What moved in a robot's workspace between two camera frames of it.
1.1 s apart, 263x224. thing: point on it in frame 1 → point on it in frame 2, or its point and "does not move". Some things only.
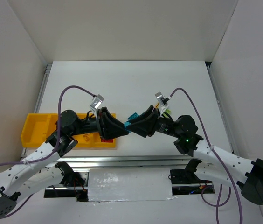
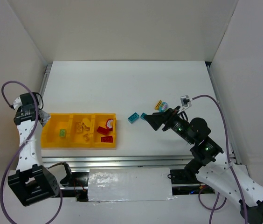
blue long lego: x=133 y=115 does not move
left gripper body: x=100 y=123 → x=43 y=117
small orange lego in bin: x=86 y=137 does not move
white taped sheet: x=118 y=185 does not move
